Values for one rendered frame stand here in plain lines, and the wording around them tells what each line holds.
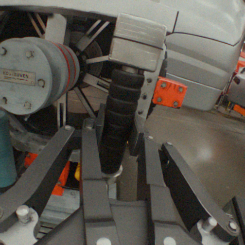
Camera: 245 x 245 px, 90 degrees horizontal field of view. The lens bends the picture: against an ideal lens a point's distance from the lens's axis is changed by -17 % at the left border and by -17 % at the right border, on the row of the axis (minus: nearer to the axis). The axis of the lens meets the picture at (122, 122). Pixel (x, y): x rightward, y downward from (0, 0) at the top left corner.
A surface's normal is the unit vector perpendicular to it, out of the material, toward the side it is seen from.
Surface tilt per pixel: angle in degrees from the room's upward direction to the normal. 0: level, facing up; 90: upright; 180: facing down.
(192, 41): 90
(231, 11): 90
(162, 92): 90
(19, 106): 90
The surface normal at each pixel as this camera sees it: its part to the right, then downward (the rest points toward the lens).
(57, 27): 0.06, 0.42
